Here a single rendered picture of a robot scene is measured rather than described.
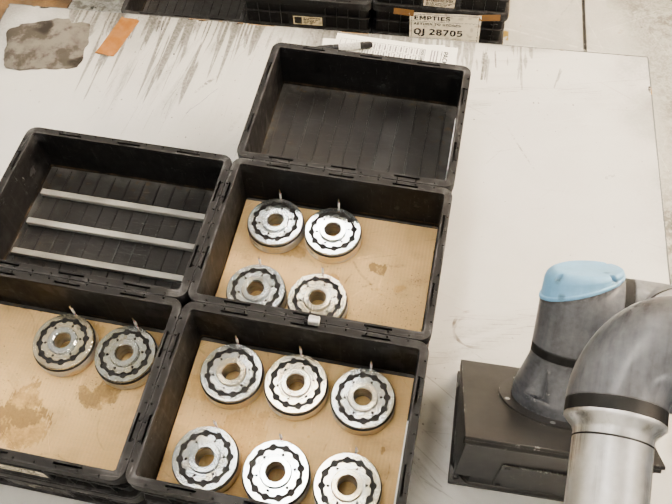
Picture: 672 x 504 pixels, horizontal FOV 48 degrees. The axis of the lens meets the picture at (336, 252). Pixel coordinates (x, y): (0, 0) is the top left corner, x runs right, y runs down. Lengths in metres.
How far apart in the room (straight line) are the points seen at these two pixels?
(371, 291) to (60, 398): 0.55
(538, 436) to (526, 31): 2.10
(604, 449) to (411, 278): 0.68
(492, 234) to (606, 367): 0.85
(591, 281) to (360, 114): 0.64
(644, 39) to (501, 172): 1.55
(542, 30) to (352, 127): 1.61
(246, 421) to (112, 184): 0.56
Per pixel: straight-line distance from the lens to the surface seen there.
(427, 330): 1.21
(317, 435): 1.24
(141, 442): 1.19
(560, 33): 3.07
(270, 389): 1.24
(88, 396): 1.34
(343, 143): 1.54
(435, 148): 1.54
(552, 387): 1.22
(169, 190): 1.51
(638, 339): 0.78
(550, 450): 1.15
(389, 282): 1.36
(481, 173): 1.67
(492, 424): 1.18
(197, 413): 1.28
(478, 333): 1.47
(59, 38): 2.05
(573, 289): 1.18
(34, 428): 1.35
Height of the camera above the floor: 2.01
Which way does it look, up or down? 58 degrees down
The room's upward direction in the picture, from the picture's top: 2 degrees counter-clockwise
